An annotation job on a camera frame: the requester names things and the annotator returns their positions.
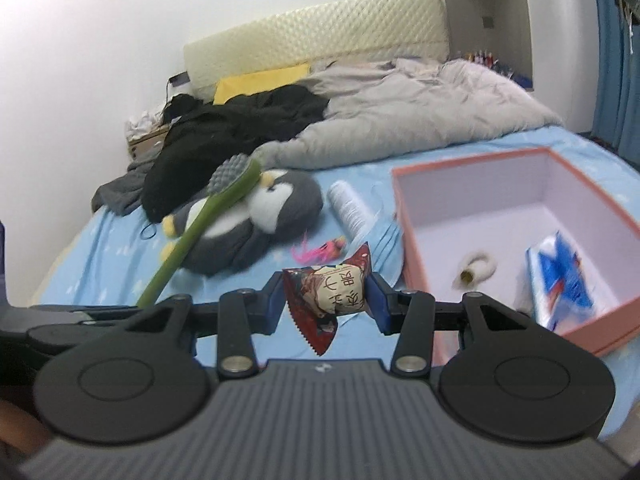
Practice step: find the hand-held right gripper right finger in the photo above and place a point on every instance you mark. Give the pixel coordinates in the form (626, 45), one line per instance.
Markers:
(380, 310)

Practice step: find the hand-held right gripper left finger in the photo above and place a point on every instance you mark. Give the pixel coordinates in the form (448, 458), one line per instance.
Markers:
(275, 305)

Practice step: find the brown snack packet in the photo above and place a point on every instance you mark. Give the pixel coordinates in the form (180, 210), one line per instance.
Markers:
(325, 300)

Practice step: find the pink box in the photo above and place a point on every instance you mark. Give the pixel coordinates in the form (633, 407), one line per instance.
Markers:
(500, 195)

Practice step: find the blue tissue packet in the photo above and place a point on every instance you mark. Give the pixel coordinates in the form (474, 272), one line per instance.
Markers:
(555, 275)

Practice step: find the blue face mask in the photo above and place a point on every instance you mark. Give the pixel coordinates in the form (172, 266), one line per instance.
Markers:
(387, 245)

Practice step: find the pink feathery toy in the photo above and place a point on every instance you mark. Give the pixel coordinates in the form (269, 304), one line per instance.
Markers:
(322, 250)

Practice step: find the grey penguin plush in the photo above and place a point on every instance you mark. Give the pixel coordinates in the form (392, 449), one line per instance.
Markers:
(280, 200)

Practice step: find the white cylindrical bottle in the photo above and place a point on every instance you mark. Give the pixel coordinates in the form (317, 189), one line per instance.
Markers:
(347, 205)

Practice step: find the green massage stick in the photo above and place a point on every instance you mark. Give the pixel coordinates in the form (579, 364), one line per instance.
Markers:
(200, 220)

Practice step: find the blue printed bedsheet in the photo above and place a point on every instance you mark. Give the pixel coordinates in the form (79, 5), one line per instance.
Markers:
(125, 260)

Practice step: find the grey cloth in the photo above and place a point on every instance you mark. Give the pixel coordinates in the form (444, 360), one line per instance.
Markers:
(120, 190)

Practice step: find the black garment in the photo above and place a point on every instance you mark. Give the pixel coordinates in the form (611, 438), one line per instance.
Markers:
(225, 135)

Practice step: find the grey duvet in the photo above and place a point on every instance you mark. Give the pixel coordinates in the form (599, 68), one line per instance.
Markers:
(400, 110)

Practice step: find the cardboard box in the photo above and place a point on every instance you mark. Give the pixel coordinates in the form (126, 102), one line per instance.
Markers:
(147, 144)

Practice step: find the white crumpled cloth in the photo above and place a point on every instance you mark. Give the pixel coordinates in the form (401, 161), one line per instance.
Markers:
(142, 124)

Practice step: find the yellow pillow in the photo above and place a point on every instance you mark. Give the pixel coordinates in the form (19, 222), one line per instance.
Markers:
(260, 80)

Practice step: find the cream quilted headboard cushion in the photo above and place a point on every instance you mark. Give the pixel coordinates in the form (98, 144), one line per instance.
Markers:
(325, 30)

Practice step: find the blue curtain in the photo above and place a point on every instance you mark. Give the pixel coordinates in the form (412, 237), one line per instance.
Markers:
(612, 60)

